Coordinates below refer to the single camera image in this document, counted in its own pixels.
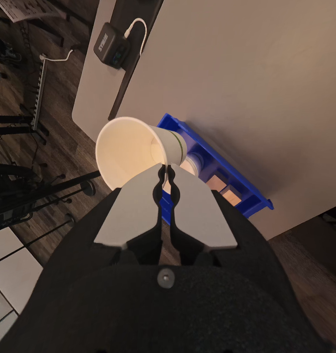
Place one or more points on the white cup green band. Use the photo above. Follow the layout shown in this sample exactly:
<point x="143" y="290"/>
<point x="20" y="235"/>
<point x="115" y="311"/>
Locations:
<point x="124" y="149"/>

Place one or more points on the black floor stand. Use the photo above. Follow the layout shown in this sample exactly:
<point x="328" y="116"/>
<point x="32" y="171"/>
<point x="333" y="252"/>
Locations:
<point x="74" y="182"/>

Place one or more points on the white paper cup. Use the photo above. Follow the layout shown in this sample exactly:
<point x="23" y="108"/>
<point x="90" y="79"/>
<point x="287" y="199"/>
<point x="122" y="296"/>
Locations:
<point x="194" y="165"/>

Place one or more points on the white printed paper sheet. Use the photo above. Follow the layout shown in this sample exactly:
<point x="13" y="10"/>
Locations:
<point x="24" y="9"/>

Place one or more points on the blue plastic bin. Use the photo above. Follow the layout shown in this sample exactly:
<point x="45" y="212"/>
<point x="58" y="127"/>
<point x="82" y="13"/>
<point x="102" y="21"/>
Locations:
<point x="184" y="129"/>

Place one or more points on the black charger box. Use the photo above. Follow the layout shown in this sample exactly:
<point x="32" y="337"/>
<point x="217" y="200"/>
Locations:
<point x="108" y="45"/>

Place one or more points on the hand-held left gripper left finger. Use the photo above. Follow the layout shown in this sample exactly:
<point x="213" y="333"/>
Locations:
<point x="129" y="215"/>

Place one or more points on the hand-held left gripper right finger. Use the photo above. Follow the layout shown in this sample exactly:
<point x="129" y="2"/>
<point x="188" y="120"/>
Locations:
<point x="201" y="217"/>

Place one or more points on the wooden cube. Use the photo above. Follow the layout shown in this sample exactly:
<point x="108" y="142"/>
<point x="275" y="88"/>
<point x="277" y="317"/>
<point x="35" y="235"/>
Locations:
<point x="216" y="183"/>
<point x="232" y="198"/>

